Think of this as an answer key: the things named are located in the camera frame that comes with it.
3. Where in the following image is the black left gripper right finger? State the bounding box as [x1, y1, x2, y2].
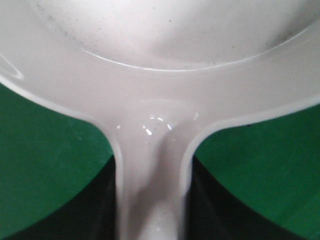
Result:
[186, 157, 301, 240]

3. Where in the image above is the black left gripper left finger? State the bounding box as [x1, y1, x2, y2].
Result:
[4, 154, 116, 240]

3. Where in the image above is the pink plastic dustpan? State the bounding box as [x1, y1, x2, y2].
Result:
[0, 0, 320, 240]

